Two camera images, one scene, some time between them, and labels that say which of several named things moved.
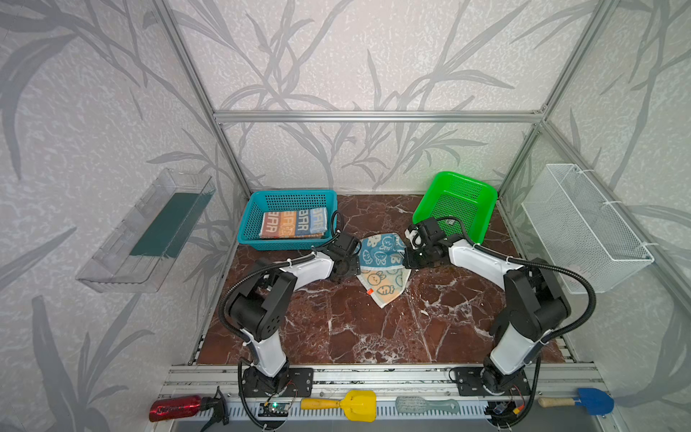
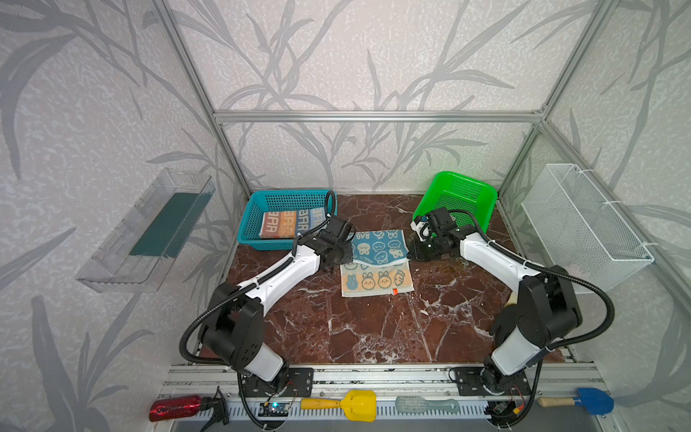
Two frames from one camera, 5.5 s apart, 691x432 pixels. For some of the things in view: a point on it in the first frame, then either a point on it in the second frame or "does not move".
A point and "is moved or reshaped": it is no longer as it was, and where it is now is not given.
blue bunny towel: (381, 273) is moved or reshaped
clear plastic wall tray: (137, 257) does not move
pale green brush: (414, 404) does not move
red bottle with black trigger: (183, 407) does not move
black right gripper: (416, 254) to (425, 250)
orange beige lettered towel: (293, 224) does not move
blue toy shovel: (594, 401) does not move
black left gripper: (351, 258) to (335, 256)
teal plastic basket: (288, 220) does not move
